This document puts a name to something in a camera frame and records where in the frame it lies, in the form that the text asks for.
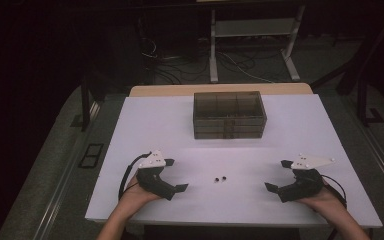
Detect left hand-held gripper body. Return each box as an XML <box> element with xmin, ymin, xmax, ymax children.
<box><xmin>136</xmin><ymin>149</ymin><xmax>178</xmax><ymax>202</ymax></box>

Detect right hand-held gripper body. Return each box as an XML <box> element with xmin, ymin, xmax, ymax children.
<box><xmin>277</xmin><ymin>153</ymin><xmax>336</xmax><ymax>204</ymax></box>

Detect smoky transparent drawer box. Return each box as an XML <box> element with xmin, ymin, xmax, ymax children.
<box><xmin>193</xmin><ymin>91</ymin><xmax>268</xmax><ymax>140</ymax></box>

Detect person's left hand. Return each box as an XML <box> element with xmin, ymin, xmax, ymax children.
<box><xmin>119</xmin><ymin>175</ymin><xmax>163</xmax><ymax>218</ymax></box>

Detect person's right hand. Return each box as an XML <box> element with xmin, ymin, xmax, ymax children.
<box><xmin>296</xmin><ymin>181</ymin><xmax>348</xmax><ymax>218</ymax></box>

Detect white table board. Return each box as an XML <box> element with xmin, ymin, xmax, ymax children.
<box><xmin>84</xmin><ymin>93</ymin><xmax>383</xmax><ymax>229</ymax></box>

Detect wooden table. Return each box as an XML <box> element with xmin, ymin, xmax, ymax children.
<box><xmin>128</xmin><ymin>82</ymin><xmax>314</xmax><ymax>98</ymax></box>

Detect black metal stand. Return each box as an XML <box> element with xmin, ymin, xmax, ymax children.
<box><xmin>79</xmin><ymin>74</ymin><xmax>107</xmax><ymax>133</ymax></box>
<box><xmin>309</xmin><ymin>9</ymin><xmax>384</xmax><ymax>128</ymax></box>

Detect white metal stand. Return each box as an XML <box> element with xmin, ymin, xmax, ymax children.
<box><xmin>209</xmin><ymin>4</ymin><xmax>306</xmax><ymax>84</ymax></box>

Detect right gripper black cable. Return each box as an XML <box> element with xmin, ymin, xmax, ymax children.
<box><xmin>321</xmin><ymin>174</ymin><xmax>348</xmax><ymax>209</ymax></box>

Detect metal floor rail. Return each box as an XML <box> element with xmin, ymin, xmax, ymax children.
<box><xmin>354</xmin><ymin>123</ymin><xmax>384</xmax><ymax>201</ymax></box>
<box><xmin>33</xmin><ymin>99</ymin><xmax>103</xmax><ymax>240</ymax></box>

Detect tangle of floor cables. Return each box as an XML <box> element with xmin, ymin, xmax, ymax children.
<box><xmin>139</xmin><ymin>35</ymin><xmax>291</xmax><ymax>85</ymax></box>

